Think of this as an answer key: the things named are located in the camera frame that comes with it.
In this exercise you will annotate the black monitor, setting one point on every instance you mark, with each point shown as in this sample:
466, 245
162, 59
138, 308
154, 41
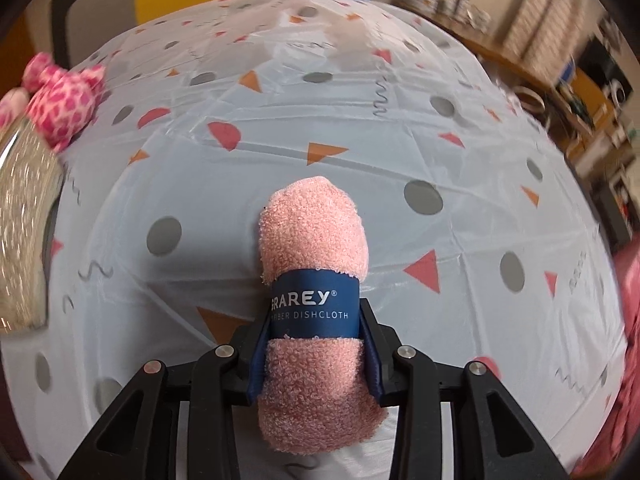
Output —
605, 62

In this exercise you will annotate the wooden wardrobe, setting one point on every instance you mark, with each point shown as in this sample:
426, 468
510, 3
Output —
12, 40

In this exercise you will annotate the pink spotted giraffe plush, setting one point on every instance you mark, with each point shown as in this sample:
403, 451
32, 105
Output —
60, 105

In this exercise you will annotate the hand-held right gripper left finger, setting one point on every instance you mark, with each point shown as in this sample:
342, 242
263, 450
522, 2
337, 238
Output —
257, 360

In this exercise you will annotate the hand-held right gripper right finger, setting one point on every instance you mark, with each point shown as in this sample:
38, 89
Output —
374, 360

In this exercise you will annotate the embossed metallic tissue box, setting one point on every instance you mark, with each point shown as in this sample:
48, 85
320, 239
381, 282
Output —
25, 210

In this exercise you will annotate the wooden desk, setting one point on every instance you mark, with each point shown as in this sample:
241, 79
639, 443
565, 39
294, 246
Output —
505, 57

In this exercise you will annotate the row of tin cans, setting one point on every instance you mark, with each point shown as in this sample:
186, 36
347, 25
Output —
450, 2

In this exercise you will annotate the pink dishcloth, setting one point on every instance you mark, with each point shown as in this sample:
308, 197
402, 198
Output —
310, 240

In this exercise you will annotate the wooden side shelf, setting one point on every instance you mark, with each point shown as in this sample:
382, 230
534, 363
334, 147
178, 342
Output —
590, 125

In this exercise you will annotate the white round hoop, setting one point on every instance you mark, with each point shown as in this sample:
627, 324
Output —
520, 91

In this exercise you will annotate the small white fan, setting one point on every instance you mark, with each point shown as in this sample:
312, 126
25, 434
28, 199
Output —
617, 92

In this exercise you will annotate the patterned curtain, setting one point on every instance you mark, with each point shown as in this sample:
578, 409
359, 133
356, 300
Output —
545, 10

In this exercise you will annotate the person's pink garment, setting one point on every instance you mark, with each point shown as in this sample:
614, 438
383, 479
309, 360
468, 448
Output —
625, 360

